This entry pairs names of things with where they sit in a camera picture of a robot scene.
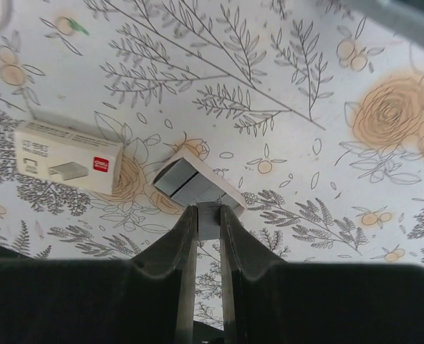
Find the staple box sleeve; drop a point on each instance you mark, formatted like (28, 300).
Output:
(67, 157)

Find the staple tray with staples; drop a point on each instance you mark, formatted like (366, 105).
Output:
(186, 180)

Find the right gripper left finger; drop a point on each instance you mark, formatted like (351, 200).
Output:
(146, 299)

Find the floral table mat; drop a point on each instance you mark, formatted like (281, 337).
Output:
(311, 110)

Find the light blue stapler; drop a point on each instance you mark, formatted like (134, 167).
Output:
(403, 17)

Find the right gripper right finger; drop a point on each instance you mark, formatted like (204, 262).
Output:
(269, 300)

